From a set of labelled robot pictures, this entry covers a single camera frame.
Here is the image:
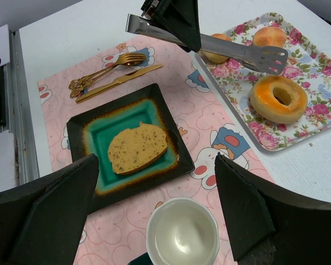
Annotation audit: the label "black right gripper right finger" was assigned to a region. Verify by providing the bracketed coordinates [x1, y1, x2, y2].
[215, 154, 331, 264]

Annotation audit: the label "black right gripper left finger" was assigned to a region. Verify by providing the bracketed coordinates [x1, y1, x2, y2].
[0, 154, 99, 264]

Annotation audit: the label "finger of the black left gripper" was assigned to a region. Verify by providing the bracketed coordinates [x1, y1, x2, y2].
[141, 0, 201, 52]

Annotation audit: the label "metal serving tongs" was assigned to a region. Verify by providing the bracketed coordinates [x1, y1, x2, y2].
[126, 14, 288, 75]

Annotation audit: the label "seeded bread slice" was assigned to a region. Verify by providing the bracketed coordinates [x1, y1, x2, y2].
[108, 123, 168, 175]

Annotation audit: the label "round bun front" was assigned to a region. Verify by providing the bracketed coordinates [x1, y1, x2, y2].
[202, 33, 233, 65]

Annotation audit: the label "round bun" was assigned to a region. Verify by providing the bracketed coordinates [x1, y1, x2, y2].
[202, 33, 233, 65]
[253, 26, 287, 47]

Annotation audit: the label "pink bunny placemat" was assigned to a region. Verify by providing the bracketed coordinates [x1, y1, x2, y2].
[38, 37, 271, 264]

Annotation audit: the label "green white mug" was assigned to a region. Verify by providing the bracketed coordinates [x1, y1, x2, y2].
[129, 197, 220, 265]

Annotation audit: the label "gold knife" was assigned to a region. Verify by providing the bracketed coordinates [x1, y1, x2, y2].
[75, 65, 163, 104]

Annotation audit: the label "round bun rear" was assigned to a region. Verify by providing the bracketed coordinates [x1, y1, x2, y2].
[253, 26, 287, 47]

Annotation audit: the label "black teal square plate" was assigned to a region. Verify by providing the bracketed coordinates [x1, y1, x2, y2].
[67, 83, 195, 213]

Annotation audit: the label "gold fork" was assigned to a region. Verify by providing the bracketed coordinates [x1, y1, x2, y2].
[68, 53, 146, 98]

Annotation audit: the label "orange glazed donut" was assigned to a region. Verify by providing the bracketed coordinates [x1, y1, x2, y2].
[249, 76, 308, 124]

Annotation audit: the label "floral rectangular tray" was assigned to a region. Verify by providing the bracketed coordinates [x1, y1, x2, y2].
[200, 12, 331, 151]

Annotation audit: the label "aluminium table rail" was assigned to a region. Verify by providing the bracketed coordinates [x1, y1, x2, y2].
[10, 31, 39, 185]

